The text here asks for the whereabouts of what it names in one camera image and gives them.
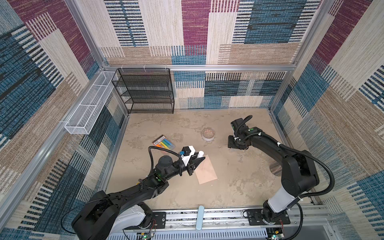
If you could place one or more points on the white tape roll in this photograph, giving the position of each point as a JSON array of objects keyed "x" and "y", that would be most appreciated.
[{"x": 208, "y": 134}]

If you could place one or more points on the white wire basket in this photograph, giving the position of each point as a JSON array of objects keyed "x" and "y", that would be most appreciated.
[{"x": 87, "y": 112}]

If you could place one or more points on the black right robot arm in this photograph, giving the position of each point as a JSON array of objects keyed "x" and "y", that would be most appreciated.
[{"x": 299, "y": 173}]

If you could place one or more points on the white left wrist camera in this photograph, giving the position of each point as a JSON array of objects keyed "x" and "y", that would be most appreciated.
[{"x": 186, "y": 152}]

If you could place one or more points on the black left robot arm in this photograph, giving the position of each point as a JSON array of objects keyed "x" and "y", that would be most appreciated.
[{"x": 105, "y": 214}]

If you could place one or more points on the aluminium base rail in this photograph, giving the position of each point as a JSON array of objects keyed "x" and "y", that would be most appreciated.
[{"x": 233, "y": 224}]

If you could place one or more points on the pink envelope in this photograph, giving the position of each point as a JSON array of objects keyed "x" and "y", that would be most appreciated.
[{"x": 205, "y": 171}]

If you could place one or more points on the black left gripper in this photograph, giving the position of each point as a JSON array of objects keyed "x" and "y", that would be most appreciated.
[{"x": 193, "y": 164}]

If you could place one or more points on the pencil holder with pencils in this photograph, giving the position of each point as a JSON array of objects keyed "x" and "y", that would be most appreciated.
[{"x": 276, "y": 169}]

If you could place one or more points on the light blue handle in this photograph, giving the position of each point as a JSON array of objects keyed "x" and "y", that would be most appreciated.
[{"x": 200, "y": 218}]

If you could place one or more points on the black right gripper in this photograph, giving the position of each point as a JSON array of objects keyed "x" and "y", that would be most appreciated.
[{"x": 230, "y": 143}]

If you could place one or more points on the colourful marker pack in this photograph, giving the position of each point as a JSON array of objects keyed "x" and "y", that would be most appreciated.
[{"x": 164, "y": 143}]

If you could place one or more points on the black mesh shelf rack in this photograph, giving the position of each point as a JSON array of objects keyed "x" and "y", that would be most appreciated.
[{"x": 145, "y": 90}]

